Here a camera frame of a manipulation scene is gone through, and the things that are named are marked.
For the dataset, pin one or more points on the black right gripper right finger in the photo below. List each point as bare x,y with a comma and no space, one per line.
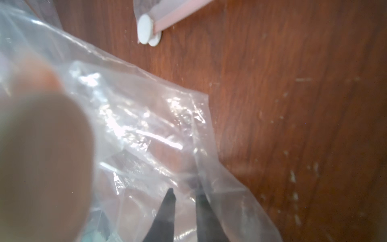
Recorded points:
209,228

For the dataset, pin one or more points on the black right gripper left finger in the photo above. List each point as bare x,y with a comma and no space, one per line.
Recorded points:
162,228

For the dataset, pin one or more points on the clear zip bag bottom layer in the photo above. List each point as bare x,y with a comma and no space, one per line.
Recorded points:
153,17

